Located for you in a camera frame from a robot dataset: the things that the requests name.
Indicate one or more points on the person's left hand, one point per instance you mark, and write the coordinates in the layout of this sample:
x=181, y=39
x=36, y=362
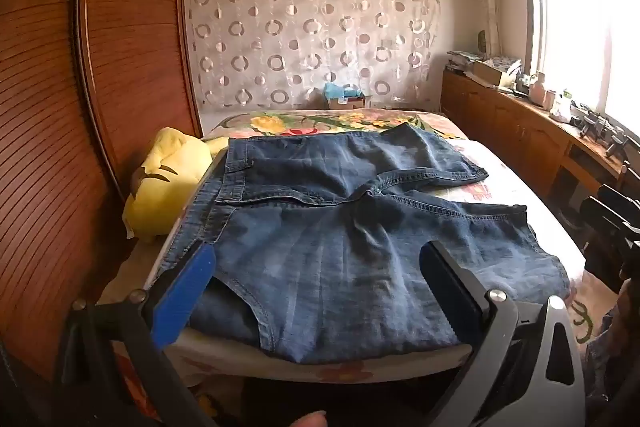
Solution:
x=310, y=420

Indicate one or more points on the blue denim pants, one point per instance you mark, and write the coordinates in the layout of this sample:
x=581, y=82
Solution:
x=325, y=247

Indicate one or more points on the dark oval ornament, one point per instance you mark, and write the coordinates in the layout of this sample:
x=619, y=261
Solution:
x=482, y=39

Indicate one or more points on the circle patterned sheer curtain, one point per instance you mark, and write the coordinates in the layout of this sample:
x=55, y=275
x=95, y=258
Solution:
x=310, y=32

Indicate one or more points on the wooden framed window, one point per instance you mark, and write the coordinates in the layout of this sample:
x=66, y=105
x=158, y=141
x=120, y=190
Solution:
x=575, y=17

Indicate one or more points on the long wooden cabinet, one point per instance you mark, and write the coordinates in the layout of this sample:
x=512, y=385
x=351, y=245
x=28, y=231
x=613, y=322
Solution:
x=505, y=122

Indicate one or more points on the open cardboard box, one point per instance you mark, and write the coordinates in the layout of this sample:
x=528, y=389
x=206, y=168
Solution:
x=492, y=71

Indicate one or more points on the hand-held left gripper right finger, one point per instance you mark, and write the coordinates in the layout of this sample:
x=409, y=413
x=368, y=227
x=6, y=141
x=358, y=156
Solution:
x=447, y=292

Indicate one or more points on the yellow plush toy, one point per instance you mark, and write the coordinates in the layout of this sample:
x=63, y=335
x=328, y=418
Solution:
x=165, y=177

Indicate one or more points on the pink bottle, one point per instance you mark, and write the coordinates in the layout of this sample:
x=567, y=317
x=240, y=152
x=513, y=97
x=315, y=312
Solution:
x=537, y=91

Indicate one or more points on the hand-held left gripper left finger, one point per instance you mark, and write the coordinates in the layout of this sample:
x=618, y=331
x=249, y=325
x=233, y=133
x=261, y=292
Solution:
x=185, y=292

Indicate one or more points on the stack of papers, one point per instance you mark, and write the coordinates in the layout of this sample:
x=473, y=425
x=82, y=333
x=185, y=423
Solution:
x=462, y=57

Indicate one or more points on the light blue plastic bag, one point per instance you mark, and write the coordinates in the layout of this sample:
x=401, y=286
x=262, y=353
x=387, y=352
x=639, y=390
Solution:
x=337, y=90

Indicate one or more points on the black device on cabinet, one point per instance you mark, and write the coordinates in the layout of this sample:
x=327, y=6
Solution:
x=616, y=146
x=592, y=124

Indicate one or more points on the white plastic bag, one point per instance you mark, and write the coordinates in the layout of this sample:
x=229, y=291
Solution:
x=561, y=108

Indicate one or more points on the small cardboard box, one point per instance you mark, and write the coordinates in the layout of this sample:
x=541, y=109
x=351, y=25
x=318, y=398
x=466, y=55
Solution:
x=352, y=103

